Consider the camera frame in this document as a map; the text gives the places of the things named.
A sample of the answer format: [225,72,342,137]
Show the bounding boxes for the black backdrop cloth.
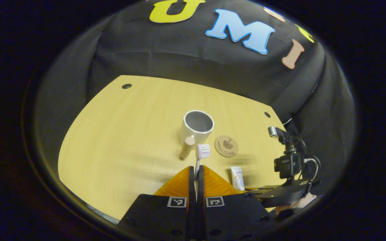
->
[34,0,356,215]

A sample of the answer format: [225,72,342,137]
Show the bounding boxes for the light wooden desktop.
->
[58,75,289,221]

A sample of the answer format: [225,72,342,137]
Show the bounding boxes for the pale pink toothbrush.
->
[194,144,211,181]

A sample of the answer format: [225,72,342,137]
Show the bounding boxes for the white cup with wooden handle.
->
[179,110,215,160]

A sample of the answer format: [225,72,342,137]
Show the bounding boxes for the round wooden coaster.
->
[214,135,239,158]

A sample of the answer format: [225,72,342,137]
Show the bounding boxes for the white toothpaste tube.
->
[231,166,246,191]

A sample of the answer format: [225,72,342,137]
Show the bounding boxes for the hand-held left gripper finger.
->
[197,165,276,241]
[119,166,197,241]

